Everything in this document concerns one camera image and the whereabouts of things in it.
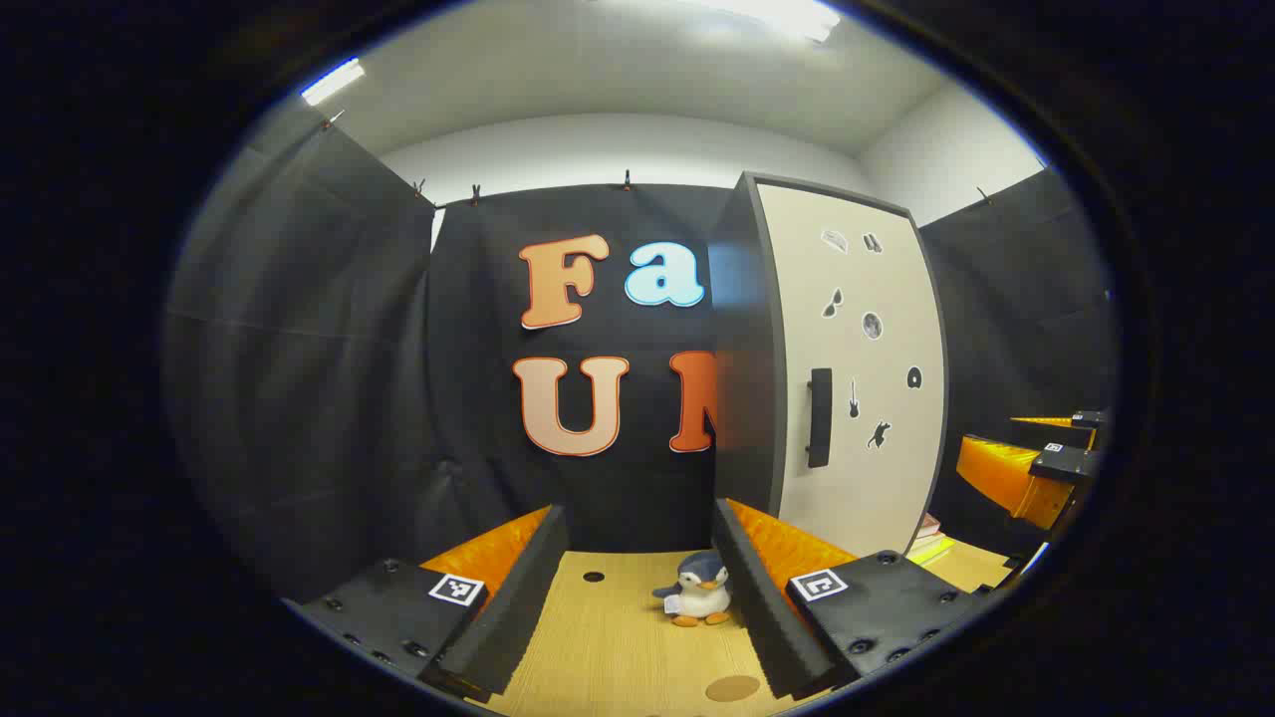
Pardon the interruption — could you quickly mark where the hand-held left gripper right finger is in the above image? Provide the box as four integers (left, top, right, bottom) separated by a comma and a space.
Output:
710, 496, 997, 701

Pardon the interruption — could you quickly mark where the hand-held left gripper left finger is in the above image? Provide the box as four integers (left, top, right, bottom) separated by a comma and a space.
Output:
284, 503, 571, 703

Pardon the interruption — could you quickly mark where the white cabinet door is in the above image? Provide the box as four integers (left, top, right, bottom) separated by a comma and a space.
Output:
754, 179, 947, 559

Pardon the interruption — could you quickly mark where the grey cabinet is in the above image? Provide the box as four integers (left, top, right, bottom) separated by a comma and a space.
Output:
707, 171, 793, 524

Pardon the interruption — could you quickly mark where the plush penguin toy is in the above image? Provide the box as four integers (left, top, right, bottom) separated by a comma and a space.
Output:
652, 551, 735, 628

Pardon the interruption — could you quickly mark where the yellow book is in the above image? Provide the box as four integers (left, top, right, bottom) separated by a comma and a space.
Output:
906, 533, 957, 569

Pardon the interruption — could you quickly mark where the black backdrop cloth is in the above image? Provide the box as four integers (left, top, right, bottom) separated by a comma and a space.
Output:
164, 100, 1117, 603

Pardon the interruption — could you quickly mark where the row of backdrop clips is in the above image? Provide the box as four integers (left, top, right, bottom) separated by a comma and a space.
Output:
321, 110, 994, 205

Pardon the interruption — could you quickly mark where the large ceiling light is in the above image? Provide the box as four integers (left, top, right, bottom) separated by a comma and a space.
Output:
687, 0, 843, 43

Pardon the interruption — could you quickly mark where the small ceiling light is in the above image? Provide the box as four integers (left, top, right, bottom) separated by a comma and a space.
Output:
301, 58, 366, 107

